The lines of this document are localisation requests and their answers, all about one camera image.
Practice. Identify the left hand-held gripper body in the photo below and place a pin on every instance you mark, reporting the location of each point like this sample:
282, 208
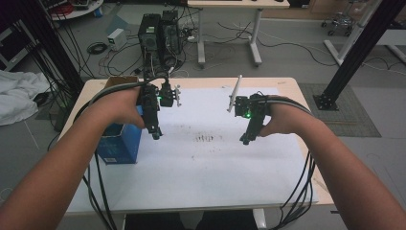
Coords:
153, 96

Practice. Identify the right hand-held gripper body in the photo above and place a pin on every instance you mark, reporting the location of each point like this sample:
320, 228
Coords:
252, 107

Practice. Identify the blue cardboard box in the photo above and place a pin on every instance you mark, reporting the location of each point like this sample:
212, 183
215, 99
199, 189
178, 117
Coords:
123, 143

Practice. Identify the person's right hand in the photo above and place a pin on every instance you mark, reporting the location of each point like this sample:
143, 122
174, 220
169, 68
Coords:
284, 119

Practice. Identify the person's left hand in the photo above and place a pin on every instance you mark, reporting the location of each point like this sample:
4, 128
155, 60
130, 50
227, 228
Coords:
118, 105

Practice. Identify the white table mat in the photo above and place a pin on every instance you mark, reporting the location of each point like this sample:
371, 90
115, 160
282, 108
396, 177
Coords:
207, 179

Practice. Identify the black computer tower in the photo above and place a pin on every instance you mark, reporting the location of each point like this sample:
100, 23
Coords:
170, 33
149, 32

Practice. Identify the small white box device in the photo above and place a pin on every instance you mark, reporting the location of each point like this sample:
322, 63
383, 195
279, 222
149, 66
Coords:
116, 39

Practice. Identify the white table leg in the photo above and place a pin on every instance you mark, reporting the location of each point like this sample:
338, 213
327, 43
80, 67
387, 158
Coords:
260, 218

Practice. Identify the person's black pants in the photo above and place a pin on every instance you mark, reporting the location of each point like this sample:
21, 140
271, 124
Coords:
153, 221

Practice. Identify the grey floor mat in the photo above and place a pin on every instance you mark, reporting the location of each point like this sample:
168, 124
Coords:
357, 118

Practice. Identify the white-legged desk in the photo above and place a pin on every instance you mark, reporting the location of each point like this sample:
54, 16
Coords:
237, 4

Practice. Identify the round white table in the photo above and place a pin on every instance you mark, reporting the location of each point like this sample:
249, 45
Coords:
78, 9

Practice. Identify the chair base with casters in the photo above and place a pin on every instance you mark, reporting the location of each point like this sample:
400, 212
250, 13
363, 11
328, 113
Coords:
340, 23

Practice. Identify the white stand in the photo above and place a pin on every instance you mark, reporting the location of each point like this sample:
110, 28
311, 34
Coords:
352, 35

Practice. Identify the white cloth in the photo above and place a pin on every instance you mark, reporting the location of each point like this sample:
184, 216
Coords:
17, 96

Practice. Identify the black frame post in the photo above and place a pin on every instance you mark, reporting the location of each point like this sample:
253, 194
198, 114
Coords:
54, 48
360, 48

